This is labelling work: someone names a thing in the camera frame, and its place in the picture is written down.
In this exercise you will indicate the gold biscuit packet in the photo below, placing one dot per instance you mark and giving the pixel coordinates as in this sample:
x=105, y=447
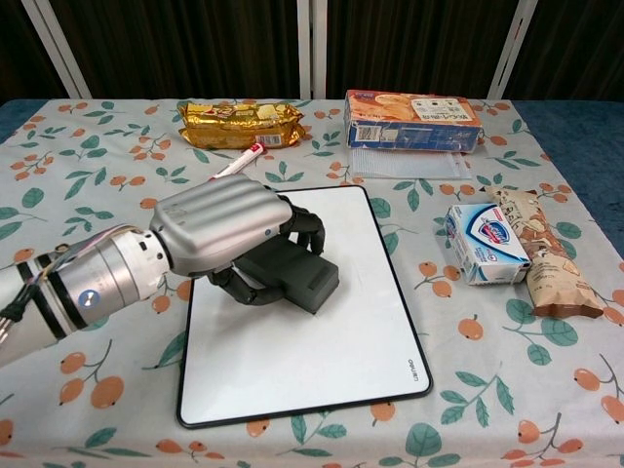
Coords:
x=239, y=124

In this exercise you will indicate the white partition post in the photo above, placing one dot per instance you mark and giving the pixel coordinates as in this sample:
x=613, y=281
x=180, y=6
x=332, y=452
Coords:
x=58, y=53
x=312, y=49
x=509, y=49

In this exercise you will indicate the brown snack bar wrapper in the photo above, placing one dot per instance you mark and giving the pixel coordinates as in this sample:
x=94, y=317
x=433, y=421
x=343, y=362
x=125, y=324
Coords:
x=556, y=273

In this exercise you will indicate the grey eraser block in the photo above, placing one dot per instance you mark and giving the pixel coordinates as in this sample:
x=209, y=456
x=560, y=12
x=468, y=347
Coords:
x=302, y=278

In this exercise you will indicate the clear zip bag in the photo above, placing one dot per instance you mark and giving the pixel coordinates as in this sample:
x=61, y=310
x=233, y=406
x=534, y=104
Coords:
x=404, y=166

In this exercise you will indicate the white whiteboard black frame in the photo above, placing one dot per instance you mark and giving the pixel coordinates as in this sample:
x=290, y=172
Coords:
x=292, y=361

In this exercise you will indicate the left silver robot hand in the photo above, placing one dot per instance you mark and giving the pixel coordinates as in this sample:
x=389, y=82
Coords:
x=219, y=224

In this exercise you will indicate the orange blue cracker box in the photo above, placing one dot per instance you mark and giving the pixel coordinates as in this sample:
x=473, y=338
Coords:
x=409, y=124

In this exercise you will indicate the red white marker pen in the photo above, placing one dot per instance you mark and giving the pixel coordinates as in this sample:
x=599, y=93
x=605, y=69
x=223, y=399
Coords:
x=239, y=163

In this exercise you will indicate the floral tablecloth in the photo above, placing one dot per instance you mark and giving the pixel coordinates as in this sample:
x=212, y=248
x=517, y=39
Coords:
x=97, y=161

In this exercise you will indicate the white blue soap box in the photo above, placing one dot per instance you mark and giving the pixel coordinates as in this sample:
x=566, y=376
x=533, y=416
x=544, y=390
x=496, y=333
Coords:
x=487, y=244

